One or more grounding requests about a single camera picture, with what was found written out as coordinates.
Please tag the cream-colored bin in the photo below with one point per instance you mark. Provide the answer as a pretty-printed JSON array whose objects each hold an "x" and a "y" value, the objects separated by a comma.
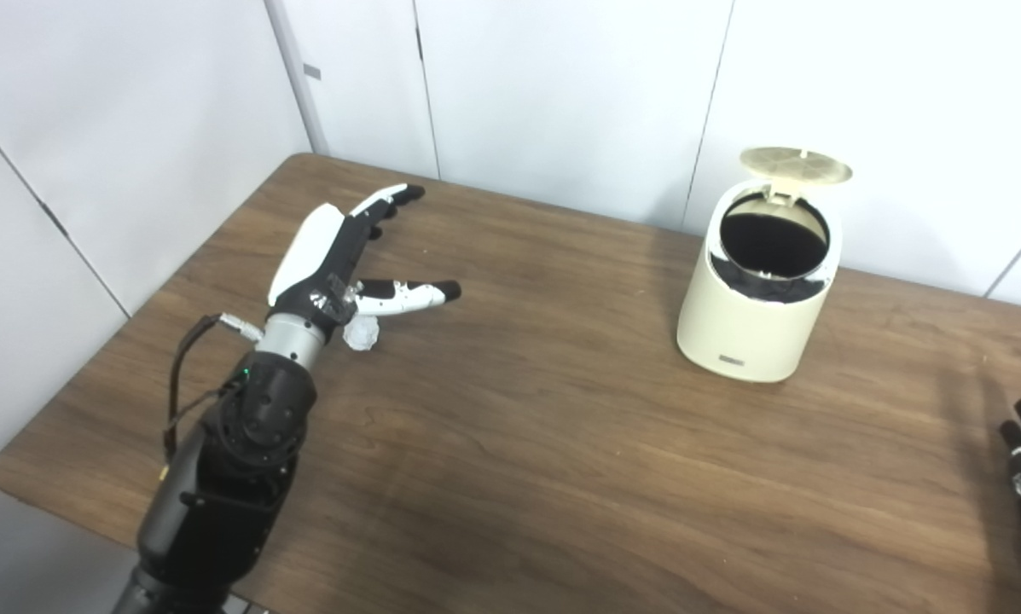
[{"x": 749, "y": 333}]

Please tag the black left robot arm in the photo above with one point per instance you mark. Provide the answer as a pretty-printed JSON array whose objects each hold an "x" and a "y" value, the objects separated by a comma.
[{"x": 220, "y": 486}]

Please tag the round cream bin lid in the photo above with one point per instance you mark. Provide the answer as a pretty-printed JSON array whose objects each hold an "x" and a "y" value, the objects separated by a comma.
[{"x": 796, "y": 164}]

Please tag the small grey wall tag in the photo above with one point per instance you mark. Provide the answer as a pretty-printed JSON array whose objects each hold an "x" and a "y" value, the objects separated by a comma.
[{"x": 312, "y": 72}]

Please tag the grey wall corner strip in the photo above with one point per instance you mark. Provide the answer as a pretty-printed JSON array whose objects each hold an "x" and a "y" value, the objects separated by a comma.
[{"x": 297, "y": 81}]

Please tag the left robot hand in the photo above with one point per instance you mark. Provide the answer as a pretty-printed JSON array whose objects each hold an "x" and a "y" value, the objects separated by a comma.
[{"x": 314, "y": 256}]

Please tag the white paper ball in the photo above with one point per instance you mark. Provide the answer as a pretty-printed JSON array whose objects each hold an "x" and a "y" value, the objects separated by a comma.
[{"x": 363, "y": 334}]

